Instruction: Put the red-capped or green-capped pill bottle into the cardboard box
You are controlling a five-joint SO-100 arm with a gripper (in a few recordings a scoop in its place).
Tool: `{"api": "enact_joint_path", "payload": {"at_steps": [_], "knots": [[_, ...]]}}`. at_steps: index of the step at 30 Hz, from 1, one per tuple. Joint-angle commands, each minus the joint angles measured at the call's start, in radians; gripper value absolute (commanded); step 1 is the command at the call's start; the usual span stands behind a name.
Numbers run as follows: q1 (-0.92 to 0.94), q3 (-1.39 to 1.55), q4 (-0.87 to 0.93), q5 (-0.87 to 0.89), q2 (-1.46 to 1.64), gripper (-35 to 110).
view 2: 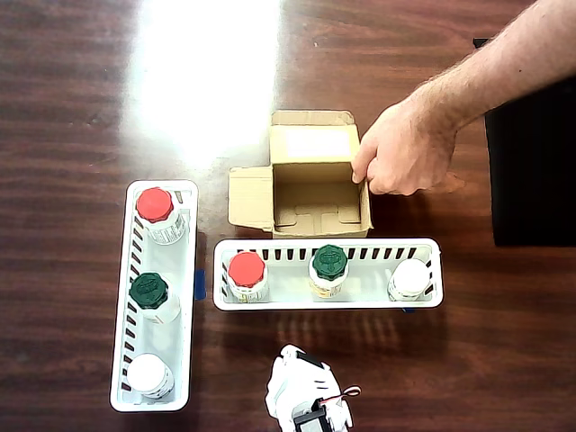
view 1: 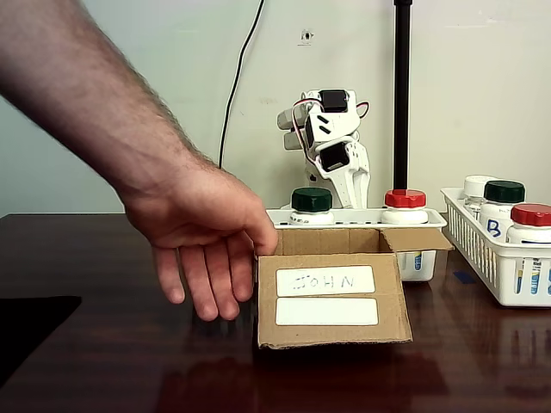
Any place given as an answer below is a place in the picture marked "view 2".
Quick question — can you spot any red white motor cable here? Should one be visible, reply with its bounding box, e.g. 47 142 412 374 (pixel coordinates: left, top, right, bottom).
322 385 362 404

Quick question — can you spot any black cloth mat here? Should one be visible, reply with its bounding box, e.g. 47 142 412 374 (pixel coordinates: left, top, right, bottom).
472 38 576 248

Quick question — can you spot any brown cardboard box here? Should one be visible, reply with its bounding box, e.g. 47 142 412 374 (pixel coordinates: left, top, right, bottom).
227 110 375 239

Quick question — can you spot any white cap pill bottle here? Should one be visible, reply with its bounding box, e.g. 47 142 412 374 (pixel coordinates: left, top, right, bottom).
387 259 434 302
126 353 176 401

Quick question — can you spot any bare person forearm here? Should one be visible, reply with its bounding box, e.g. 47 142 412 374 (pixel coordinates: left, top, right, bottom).
422 0 576 132

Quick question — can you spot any red cap pill bottle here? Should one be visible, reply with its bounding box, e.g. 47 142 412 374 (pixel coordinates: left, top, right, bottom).
226 250 270 303
136 187 188 247

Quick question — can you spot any white plastic basket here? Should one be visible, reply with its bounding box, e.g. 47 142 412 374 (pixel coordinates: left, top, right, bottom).
211 237 446 311
109 179 200 413

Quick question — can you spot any green cap pill bottle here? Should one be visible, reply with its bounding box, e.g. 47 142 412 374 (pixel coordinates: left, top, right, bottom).
308 244 350 300
128 271 182 325

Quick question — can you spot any bare person hand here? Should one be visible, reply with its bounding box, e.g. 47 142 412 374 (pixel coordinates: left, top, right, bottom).
351 84 461 197

